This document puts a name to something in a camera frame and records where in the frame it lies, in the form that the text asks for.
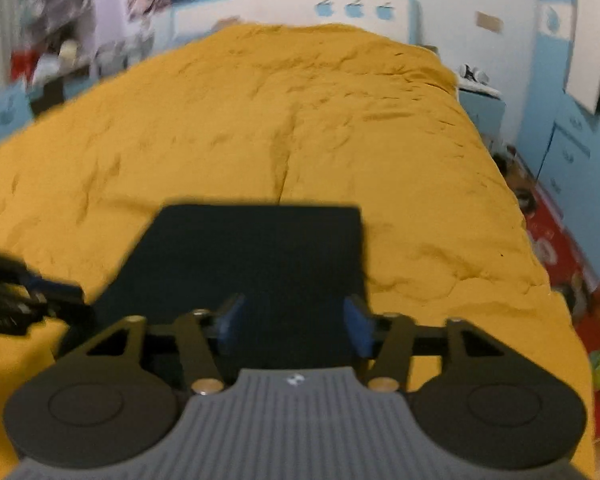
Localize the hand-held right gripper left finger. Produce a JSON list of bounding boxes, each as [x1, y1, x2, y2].
[[85, 292, 246, 395]]

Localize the blue wardrobe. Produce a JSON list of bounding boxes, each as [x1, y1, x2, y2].
[[515, 0, 600, 281]]

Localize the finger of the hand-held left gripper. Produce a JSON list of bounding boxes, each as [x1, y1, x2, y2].
[[17, 272, 97, 325]]

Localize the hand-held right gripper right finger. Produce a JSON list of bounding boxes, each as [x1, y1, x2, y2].
[[344, 294, 506, 394]]

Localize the white board with black frame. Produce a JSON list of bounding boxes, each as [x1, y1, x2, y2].
[[564, 0, 600, 116]]

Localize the yellow quilted bedspread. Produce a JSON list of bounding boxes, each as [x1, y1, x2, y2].
[[0, 22, 597, 480]]

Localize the blue nightstand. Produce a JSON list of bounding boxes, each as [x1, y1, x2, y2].
[[457, 85, 507, 142]]

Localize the white bookshelf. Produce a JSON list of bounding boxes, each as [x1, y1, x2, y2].
[[17, 0, 98, 61]]

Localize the black pants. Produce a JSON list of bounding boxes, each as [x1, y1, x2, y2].
[[60, 204, 370, 396]]

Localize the beige wall switch plate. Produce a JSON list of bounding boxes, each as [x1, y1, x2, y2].
[[475, 11, 504, 34]]

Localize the white headboard with blue apples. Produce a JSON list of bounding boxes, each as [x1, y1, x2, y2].
[[172, 0, 423, 51]]

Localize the red printed floor mat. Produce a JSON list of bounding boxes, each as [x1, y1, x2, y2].
[[524, 192, 600, 443]]

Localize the black and white headphones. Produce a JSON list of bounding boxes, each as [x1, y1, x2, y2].
[[459, 64, 492, 84]]

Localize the cluttered desk with blue drawers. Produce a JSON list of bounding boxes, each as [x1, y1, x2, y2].
[[0, 55, 131, 151]]

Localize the blue chair with face cutout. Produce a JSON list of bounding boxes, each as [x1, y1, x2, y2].
[[0, 85, 35, 147]]

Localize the red bag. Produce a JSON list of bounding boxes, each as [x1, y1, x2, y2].
[[10, 50, 41, 83]]

